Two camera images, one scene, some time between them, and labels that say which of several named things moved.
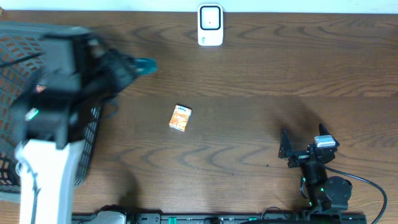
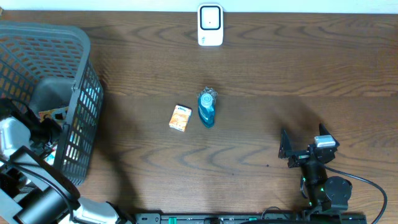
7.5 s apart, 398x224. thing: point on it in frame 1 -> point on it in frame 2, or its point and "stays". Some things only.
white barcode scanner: x=210 y=24 stays
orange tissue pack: x=180 y=118 stays
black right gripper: x=286 y=150 stays
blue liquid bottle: x=146 y=66 -> x=207 y=99
